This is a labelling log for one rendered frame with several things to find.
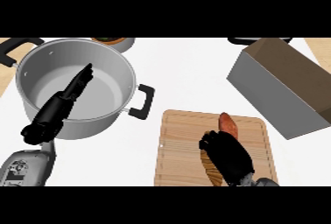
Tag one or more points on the large silver stockpot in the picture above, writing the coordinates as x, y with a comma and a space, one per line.
77, 87

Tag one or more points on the wooden cutting board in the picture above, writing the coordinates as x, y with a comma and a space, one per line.
181, 151

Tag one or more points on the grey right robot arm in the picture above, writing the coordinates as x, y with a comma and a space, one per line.
258, 180

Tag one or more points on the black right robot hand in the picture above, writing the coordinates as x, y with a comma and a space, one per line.
230, 157

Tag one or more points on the open cardboard box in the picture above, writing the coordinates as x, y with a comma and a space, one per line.
284, 87

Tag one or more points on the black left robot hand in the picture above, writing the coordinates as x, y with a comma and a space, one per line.
54, 112

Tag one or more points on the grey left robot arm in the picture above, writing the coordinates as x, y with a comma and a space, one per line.
27, 168

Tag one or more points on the black pan edge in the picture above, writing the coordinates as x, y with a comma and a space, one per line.
255, 40

